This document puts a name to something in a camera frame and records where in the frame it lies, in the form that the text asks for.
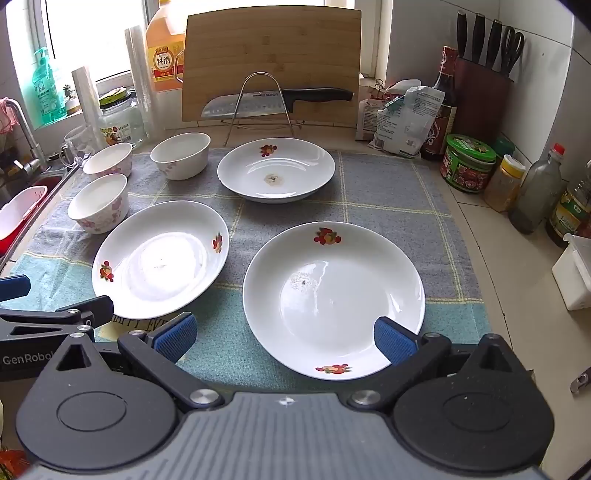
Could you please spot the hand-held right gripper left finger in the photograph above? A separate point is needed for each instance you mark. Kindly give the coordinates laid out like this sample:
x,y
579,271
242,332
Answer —
x,y
178,336

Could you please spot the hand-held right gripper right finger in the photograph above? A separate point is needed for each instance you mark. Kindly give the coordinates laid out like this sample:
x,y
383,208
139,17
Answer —
x,y
392,341

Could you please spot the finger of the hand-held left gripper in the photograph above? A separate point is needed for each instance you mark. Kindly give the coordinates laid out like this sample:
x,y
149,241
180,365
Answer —
x,y
14,288
69,317

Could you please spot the white floral bowl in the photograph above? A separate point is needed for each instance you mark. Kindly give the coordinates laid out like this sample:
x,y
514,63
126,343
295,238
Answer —
x,y
181,157
98,203
108,159

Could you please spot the stained white fruit-print plate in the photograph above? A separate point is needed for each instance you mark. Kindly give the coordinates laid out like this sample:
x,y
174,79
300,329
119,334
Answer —
x,y
277,170

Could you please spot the white plastic container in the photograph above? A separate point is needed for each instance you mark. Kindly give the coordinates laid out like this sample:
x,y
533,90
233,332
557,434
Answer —
x,y
21,212

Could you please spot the red basin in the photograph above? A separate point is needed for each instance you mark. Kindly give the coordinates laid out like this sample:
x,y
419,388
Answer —
x,y
51,182

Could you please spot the grey checked cloth mat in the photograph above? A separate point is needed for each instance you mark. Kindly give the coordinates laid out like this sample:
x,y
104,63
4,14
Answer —
x,y
392,198

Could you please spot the metal faucet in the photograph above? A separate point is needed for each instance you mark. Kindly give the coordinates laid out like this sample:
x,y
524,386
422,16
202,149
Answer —
x,y
25,134

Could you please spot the clear glass mug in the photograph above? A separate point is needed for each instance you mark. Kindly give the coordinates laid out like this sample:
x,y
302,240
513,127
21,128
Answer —
x,y
78,143

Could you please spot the pink cloth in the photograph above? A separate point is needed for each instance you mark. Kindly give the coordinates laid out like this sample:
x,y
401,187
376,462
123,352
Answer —
x,y
5,115

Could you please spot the yellow lidded jar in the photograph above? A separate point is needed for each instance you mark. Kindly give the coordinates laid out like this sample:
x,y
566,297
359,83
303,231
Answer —
x,y
503,184

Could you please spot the metal utensil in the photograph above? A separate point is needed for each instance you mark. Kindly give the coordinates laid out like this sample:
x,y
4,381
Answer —
x,y
581,381

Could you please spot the green lidded sauce jar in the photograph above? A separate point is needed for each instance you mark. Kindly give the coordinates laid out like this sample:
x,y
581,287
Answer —
x,y
466,164

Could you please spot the white plastic box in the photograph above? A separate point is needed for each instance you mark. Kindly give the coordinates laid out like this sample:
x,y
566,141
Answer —
x,y
575,277

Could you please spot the short plastic wrap roll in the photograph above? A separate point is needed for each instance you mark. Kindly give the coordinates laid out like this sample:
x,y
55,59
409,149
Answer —
x,y
87,106

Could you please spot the green dish soap bottle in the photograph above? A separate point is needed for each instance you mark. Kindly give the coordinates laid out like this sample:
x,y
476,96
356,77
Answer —
x,y
48,92

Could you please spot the glass jar with lid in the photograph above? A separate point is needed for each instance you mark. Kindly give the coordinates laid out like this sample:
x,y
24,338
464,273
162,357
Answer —
x,y
124,122

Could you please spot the clear bottle red cap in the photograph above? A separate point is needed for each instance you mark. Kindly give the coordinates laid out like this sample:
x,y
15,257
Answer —
x,y
538,194

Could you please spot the crumpled plastic bag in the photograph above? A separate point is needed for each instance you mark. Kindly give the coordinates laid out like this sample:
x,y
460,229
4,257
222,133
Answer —
x,y
406,124

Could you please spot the plastic oil bottle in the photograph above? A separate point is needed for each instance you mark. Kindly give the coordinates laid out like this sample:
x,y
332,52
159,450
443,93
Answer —
x,y
570,212

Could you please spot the white paper bag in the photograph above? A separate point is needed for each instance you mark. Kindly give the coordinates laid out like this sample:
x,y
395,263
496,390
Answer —
x,y
367,120

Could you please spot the small green lidded jar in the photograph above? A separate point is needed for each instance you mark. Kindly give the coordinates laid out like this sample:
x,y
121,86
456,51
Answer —
x,y
504,146

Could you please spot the dark soy sauce bottle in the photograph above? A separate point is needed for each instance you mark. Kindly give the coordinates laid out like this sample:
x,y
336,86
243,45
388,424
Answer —
x,y
443,120

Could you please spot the tall plastic wrap roll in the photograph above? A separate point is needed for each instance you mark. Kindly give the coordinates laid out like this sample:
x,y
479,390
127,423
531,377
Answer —
x,y
141,78

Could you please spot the dark red knife block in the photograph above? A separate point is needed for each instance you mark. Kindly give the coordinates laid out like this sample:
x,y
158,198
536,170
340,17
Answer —
x,y
482,106

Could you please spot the black binder clip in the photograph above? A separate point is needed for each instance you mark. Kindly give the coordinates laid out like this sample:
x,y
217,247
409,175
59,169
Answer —
x,y
377,85

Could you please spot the cooking wine bottle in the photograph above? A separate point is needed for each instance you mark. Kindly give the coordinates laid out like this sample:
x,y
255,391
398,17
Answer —
x,y
164,55

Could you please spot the bamboo cutting board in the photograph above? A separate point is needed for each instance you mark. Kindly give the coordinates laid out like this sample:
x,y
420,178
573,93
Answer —
x,y
277,50

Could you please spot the black kitchen scissors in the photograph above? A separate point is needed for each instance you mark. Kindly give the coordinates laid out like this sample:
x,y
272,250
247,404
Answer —
x,y
512,48

